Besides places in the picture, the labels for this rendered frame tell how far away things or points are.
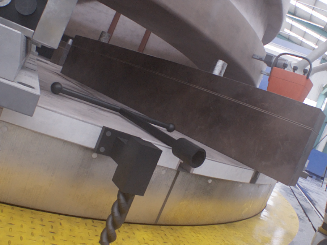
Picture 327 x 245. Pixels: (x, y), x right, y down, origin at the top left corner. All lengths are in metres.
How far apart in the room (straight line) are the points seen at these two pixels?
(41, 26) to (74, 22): 4.88
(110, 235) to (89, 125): 0.31
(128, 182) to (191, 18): 1.05
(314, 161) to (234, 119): 9.62
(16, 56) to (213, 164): 0.82
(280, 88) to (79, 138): 1.00
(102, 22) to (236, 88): 4.41
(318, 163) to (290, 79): 9.63
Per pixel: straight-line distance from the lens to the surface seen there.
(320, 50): 1.97
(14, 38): 0.67
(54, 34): 1.00
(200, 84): 1.72
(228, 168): 1.29
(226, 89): 1.63
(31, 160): 0.90
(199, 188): 1.24
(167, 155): 1.02
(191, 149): 0.91
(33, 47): 5.12
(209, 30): 1.72
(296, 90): 1.50
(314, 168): 11.09
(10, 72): 0.67
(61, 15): 1.00
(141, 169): 0.76
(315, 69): 2.62
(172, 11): 1.54
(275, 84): 1.54
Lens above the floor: 0.45
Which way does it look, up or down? 4 degrees down
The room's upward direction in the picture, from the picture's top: 23 degrees clockwise
